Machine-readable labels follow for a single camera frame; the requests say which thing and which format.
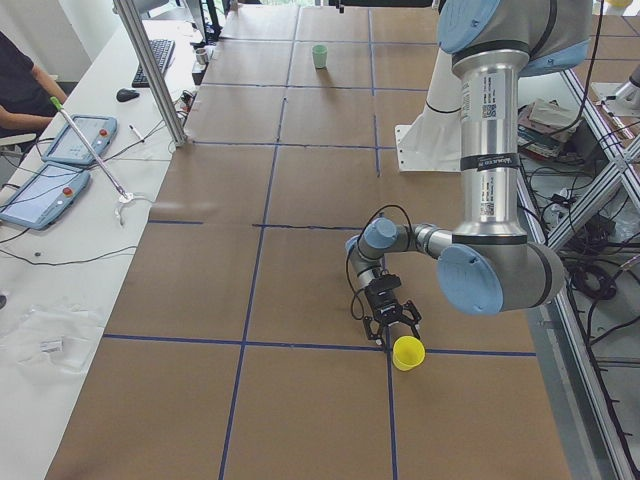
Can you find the small metal cup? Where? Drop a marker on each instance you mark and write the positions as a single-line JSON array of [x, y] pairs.
[[201, 55]]

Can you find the teach pendant far one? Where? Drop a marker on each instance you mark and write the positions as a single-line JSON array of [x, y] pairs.
[[44, 198]]

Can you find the green plastic cup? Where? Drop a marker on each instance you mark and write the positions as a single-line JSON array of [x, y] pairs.
[[319, 56]]

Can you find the metal reacher grabber stick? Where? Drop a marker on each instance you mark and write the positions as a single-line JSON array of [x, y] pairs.
[[125, 197]]

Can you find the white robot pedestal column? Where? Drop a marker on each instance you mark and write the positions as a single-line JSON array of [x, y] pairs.
[[432, 142]]

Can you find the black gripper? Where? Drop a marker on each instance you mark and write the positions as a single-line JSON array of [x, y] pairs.
[[378, 301]]

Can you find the yellow plastic cup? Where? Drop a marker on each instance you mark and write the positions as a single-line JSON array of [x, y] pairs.
[[408, 352]]

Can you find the black marker pen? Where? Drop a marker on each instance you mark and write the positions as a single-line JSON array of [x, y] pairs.
[[135, 131]]

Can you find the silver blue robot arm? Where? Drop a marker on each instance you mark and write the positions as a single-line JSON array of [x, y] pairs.
[[486, 265]]

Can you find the black computer mouse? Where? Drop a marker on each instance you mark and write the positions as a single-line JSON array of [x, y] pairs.
[[124, 95]]

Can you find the clear plastic bag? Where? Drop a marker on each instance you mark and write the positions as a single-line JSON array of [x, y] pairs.
[[46, 344]]

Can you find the seated person black shirt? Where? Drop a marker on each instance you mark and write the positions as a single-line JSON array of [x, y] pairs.
[[26, 92]]

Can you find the teach pendant near post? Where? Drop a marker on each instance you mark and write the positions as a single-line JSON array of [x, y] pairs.
[[67, 148]]

